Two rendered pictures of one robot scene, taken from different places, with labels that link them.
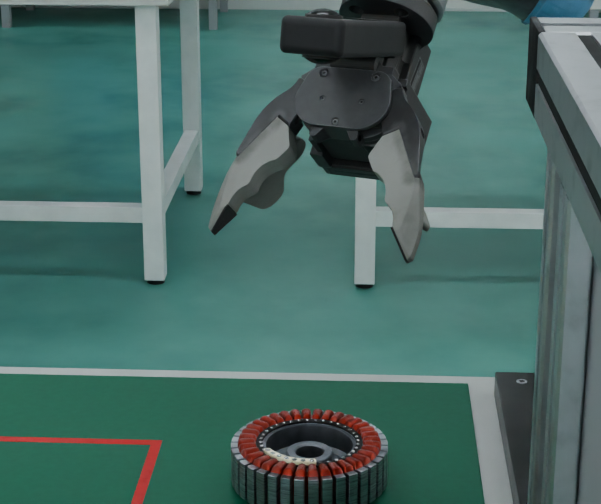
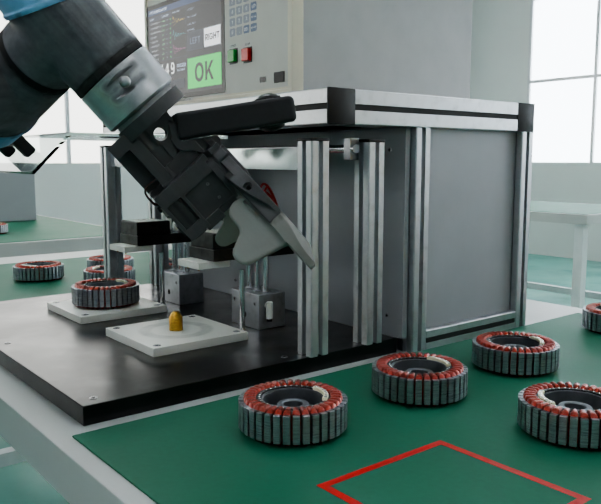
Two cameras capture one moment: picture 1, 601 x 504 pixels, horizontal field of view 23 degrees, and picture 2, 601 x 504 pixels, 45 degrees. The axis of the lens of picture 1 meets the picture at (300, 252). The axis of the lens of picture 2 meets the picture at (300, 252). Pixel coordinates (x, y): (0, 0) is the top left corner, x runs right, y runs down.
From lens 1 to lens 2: 1.52 m
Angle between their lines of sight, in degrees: 126
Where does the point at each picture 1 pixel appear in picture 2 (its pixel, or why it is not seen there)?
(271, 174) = (256, 229)
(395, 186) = not seen: hidden behind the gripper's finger
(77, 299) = not seen: outside the picture
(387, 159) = not seen: hidden behind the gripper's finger
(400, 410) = (149, 438)
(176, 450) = (321, 475)
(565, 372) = (428, 183)
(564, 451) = (426, 210)
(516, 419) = (157, 387)
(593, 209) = (462, 116)
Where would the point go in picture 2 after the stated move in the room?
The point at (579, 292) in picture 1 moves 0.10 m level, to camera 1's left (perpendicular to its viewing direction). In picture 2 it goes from (426, 157) to (487, 156)
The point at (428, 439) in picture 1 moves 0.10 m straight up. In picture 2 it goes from (184, 421) to (182, 329)
